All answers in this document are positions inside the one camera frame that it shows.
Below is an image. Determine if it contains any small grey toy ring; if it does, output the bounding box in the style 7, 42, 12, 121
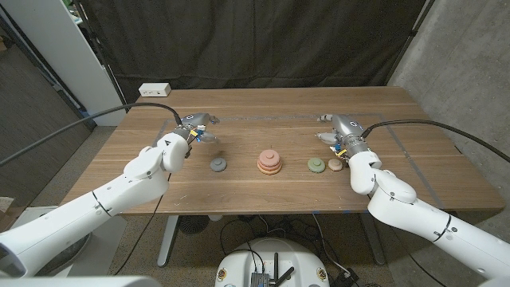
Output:
210, 156, 228, 173

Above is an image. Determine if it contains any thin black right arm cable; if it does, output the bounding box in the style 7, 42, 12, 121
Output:
402, 246, 441, 287

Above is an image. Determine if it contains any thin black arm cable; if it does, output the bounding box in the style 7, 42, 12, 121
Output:
402, 246, 441, 287
113, 173, 173, 277

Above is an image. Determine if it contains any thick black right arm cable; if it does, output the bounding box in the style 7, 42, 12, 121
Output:
360, 119, 510, 164

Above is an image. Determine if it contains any white robot torso base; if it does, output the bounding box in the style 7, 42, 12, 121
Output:
214, 238, 331, 287

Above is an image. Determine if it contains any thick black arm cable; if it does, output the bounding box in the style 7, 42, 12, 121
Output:
0, 102, 184, 167
360, 119, 510, 164

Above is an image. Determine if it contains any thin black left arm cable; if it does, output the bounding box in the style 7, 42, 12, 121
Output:
113, 173, 173, 277

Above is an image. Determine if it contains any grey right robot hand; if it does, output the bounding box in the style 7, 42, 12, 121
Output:
316, 113, 371, 159

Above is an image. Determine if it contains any white table leg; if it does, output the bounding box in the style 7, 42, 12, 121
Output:
156, 214, 180, 268

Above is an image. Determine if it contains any black curtain backdrop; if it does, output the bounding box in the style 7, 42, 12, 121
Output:
77, 0, 430, 107

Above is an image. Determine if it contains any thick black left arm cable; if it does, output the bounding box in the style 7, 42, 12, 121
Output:
0, 102, 184, 167

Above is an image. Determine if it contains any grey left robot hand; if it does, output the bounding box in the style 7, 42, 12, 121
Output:
174, 112, 221, 147

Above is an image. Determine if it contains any white power strip box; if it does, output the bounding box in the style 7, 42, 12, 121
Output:
138, 82, 172, 98

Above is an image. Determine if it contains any white floor cable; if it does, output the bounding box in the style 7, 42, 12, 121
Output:
312, 214, 354, 277

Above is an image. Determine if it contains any black antenna electronics module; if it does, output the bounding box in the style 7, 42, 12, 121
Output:
249, 252, 296, 287

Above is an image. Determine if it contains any black power adapter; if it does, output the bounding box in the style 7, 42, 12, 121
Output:
332, 267, 359, 287

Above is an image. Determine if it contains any white wall panel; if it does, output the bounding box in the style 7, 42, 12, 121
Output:
0, 0, 128, 127

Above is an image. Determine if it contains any grey table leg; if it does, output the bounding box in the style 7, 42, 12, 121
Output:
358, 213, 387, 266

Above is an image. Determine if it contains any round black floor fan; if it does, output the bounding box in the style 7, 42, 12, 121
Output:
178, 214, 211, 235

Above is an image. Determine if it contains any dusty pink toy ring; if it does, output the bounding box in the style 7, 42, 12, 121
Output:
258, 149, 281, 167

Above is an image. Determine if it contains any green toy ring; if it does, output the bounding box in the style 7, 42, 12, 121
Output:
307, 156, 327, 174

